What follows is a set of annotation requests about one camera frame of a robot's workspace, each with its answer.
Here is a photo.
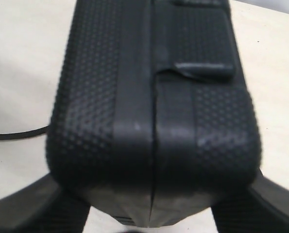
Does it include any black plastic carrying case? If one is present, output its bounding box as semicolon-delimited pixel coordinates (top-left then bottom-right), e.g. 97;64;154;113
46;0;261;228

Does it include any black cord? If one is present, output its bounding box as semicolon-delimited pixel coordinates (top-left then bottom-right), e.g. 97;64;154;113
0;50;50;141

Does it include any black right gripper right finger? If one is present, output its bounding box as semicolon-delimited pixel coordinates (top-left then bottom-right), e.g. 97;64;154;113
208;167;289;233

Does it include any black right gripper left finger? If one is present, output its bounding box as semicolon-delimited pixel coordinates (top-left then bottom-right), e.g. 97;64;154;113
0;175;90;233

